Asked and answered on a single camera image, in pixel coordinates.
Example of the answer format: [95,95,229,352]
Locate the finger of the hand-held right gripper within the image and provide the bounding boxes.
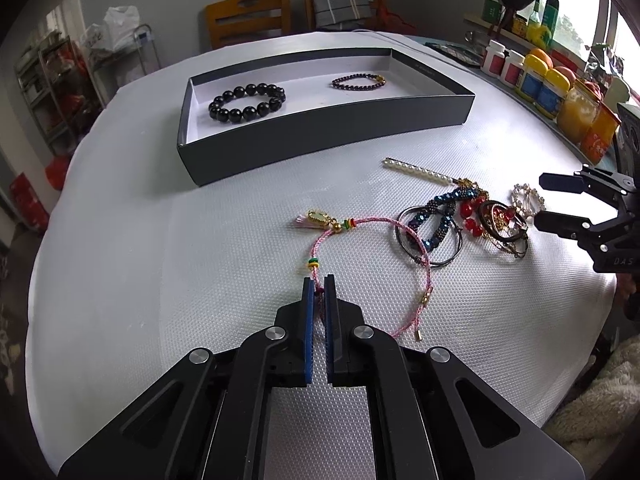
[533,210,621,253]
[539,164,632,202]

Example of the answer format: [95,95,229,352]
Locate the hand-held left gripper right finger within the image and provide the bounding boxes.
[322,274,586,480]

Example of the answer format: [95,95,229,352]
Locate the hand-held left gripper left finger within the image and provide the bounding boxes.
[57,276,317,480]

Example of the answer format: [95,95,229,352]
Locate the black hair tie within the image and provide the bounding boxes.
[477,201,530,243]

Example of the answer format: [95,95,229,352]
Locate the red bead gold chain bracelet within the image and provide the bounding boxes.
[452,197,531,261]

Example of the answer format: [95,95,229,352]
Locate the silver bangle rings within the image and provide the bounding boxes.
[400,204,464,267]

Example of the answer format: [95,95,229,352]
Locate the pink cord bracelet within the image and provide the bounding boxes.
[292,208,435,343]

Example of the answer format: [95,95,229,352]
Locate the blue bead bracelet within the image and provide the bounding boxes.
[407,187,476,253]

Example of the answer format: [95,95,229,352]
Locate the pearl strand bracelet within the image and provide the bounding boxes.
[382,157,468,186]

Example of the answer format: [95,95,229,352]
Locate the dark grey jewelry box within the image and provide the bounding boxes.
[176,47,476,188]

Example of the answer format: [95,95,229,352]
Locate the orange snack packet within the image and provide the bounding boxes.
[580,105,621,163]

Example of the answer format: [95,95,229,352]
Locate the honey jar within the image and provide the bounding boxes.
[556,80,601,143]

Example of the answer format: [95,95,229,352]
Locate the yellow bottle blue label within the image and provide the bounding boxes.
[535,67,571,120]
[515,53,548,103]

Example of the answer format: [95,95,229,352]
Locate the white bottle red label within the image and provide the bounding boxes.
[500,50,526,86]
[481,40,507,78]

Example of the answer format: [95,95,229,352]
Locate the yellow green bottle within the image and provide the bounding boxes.
[526,0,551,48]

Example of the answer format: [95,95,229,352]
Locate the cream fluffy garment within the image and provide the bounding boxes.
[545,345,640,466]

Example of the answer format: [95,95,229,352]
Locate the dark green bottle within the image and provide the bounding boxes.
[542,0,561,36]

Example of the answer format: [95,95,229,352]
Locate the grey plaid cushion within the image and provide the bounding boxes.
[311,0,373,30]

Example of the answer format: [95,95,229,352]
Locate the small red bag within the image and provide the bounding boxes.
[45,155,71,191]

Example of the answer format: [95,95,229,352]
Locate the red canister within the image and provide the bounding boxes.
[9,172,51,233]

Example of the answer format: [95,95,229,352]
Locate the metal cart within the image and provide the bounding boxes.
[90,25,161,106]

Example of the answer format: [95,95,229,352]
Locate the wooden chair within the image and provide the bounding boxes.
[205,0,292,51]

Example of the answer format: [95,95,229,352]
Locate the metal shelf rack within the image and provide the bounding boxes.
[15,35,101,156]

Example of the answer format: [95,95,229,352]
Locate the white plastic bag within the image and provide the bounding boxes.
[80,5,141,53]

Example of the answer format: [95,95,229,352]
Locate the black bead bracelet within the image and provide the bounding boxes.
[208,84,287,123]

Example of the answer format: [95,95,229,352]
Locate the purple bead bracelet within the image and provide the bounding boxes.
[331,73,387,92]

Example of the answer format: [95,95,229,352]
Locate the red bag with handles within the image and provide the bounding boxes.
[372,0,416,31]

